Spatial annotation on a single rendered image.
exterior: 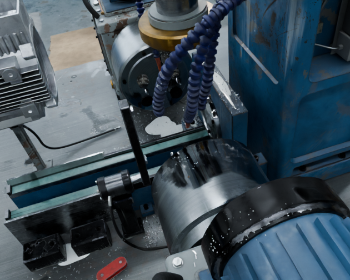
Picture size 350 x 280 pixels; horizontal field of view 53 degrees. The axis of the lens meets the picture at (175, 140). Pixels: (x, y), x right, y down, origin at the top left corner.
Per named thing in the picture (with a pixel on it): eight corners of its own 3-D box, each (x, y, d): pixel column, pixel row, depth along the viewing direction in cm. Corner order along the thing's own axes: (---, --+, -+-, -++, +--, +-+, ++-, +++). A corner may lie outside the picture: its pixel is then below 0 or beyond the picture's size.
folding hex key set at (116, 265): (124, 256, 96) (122, 254, 95) (129, 265, 94) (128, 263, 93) (95, 276, 93) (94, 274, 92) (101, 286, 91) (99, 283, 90)
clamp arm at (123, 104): (150, 175, 90) (129, 97, 72) (153, 183, 88) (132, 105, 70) (138, 179, 90) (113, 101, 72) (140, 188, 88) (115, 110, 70)
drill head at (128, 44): (172, 54, 144) (163, -7, 127) (202, 106, 119) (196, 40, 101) (113, 69, 142) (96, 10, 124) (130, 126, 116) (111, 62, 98)
